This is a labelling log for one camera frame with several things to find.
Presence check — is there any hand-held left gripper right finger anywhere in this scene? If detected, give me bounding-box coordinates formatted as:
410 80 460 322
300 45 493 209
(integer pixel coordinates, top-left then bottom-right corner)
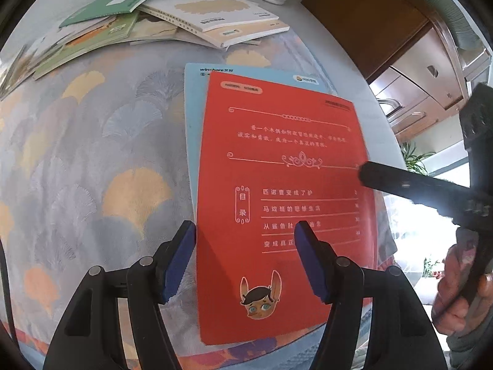
294 220 449 370

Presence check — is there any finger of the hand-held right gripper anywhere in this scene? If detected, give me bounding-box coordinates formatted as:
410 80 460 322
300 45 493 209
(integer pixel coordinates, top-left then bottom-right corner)
358 161 471 216

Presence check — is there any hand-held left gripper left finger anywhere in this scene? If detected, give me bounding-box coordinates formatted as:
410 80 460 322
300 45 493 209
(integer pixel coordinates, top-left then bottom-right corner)
42 220 198 370

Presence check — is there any red book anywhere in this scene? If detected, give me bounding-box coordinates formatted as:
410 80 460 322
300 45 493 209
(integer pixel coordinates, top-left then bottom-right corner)
196 70 380 347

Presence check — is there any light blue book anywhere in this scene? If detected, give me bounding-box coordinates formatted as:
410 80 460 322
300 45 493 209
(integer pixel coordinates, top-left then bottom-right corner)
184 63 397 270

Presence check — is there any pile of books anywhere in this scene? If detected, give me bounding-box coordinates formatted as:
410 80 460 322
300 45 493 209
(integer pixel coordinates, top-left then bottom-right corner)
0 0 290 93

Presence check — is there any person's right forearm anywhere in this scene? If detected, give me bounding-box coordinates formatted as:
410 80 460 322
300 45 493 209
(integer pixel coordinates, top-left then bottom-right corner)
445 312 493 370

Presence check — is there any person's right hand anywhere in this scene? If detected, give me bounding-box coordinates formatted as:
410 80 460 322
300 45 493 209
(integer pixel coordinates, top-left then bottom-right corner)
431 235 493 334

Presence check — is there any green potted plant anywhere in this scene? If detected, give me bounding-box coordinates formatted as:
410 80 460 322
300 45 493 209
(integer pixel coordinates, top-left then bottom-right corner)
401 142 436 176

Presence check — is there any bright window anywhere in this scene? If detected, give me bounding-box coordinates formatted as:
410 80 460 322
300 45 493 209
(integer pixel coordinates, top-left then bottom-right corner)
383 195 459 305

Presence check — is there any brown drawer unit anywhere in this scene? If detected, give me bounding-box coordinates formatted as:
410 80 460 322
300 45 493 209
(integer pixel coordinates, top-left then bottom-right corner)
368 23 493 147

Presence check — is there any dark wooden cabinet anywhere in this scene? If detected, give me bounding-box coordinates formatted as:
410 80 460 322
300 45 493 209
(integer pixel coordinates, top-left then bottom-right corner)
300 0 432 83

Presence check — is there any grey-green ribbed duct hose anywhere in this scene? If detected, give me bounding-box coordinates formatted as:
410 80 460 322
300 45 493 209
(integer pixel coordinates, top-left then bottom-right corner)
397 0 488 51

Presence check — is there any black cable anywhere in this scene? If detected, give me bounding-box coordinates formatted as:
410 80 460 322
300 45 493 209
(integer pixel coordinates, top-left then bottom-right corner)
0 239 18 351

